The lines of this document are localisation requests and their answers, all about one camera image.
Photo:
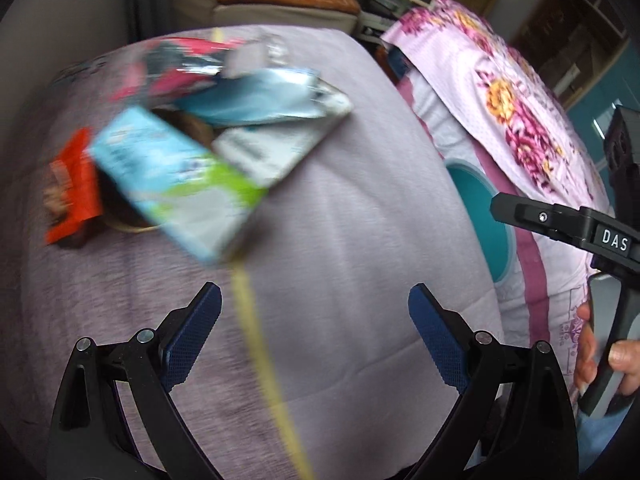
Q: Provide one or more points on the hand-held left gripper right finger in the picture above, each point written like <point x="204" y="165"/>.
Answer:
<point x="440" y="340"/>

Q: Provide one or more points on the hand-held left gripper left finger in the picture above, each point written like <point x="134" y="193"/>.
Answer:
<point x="192" y="340"/>

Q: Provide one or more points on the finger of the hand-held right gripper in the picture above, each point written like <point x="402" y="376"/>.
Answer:
<point x="540" y="217"/>

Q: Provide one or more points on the teal plastic trash bin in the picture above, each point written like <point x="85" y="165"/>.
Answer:
<point x="487" y="225"/>

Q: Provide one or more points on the light blue drink carton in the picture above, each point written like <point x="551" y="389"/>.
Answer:
<point x="175" y="185"/>

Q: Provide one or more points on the orange snack wrapper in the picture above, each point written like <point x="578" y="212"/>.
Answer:
<point x="75" y="190"/>

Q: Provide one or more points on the grey white packet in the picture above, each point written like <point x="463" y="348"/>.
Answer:
<point x="270" y="155"/>

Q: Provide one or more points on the blue and silver foil bag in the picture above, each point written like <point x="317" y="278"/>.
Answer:
<point x="255" y="100"/>

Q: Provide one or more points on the red and grey snack wrapper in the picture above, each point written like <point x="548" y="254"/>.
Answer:
<point x="165" y="67"/>

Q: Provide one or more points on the person's right hand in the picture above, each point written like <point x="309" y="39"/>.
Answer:
<point x="584" y="350"/>

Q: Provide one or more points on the pink striped bed sheet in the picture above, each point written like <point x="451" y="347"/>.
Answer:
<point x="550" y="280"/>

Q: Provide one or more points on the pink floral blanket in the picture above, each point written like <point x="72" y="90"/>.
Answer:
<point x="500" y="95"/>

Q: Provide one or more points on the brown wooden cabinet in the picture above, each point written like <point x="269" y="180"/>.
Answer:
<point x="565" y="45"/>

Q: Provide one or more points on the person's blue trouser leg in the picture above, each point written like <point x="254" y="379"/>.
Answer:
<point x="600" y="440"/>

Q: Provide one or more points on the white low cabinet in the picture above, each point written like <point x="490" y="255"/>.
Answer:
<point x="372" y="25"/>

